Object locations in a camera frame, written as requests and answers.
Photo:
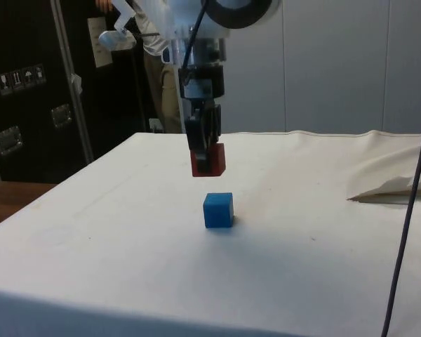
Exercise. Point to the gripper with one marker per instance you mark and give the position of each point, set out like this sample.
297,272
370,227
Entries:
210,75

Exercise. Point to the red cube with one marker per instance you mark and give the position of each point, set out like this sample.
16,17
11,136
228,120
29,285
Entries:
217,161

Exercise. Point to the standing person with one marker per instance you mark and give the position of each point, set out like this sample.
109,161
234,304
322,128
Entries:
168,98

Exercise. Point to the blue cube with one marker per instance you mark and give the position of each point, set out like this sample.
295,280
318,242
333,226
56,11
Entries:
217,210

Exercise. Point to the black cabinet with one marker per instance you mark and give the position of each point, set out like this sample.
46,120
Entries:
28,42

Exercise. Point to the grey device with white bracket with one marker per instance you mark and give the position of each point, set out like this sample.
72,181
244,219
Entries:
115,40

